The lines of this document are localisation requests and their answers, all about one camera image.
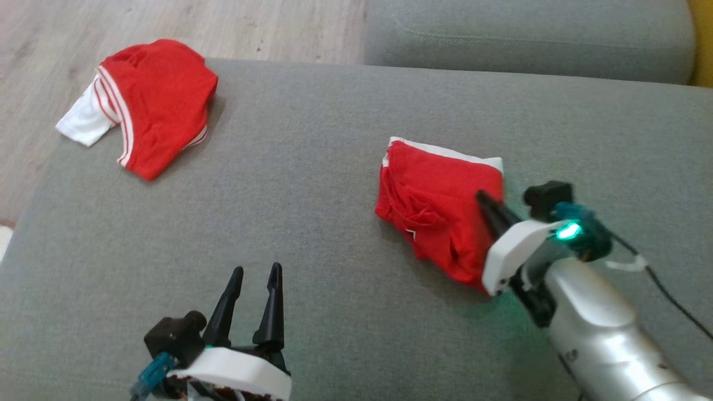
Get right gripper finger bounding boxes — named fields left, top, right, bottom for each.
left=476, top=189, right=503, bottom=242
left=493, top=203, right=526, bottom=236

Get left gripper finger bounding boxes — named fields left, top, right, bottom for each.
left=253, top=262, right=285, bottom=349
left=203, top=266, right=245, bottom=346

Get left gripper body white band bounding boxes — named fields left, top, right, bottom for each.
left=167, top=345, right=294, bottom=401

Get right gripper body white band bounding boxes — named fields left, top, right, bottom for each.
left=481, top=219, right=583, bottom=329

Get red shorts white trim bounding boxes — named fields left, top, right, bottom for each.
left=374, top=136, right=506, bottom=294

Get red jersey shirt white sleeves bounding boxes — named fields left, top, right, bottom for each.
left=55, top=38, right=219, bottom=182

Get large grey sofa seat cushion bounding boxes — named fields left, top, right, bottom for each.
left=0, top=58, right=713, bottom=401

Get small grey sofa seat cushion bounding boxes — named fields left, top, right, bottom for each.
left=364, top=0, right=697, bottom=86

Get yellow fabric panel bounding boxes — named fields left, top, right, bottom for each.
left=687, top=0, right=713, bottom=88

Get left arm cable blue plug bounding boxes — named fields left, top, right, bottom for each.
left=130, top=352, right=177, bottom=401

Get arm cable blue plug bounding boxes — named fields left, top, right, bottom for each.
left=130, top=352, right=177, bottom=401
left=554, top=202, right=713, bottom=341

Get white cable tie tag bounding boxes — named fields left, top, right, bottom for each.
left=604, top=255, right=650, bottom=273

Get right arm cable blue plug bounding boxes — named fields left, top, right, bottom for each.
left=554, top=202, right=713, bottom=341

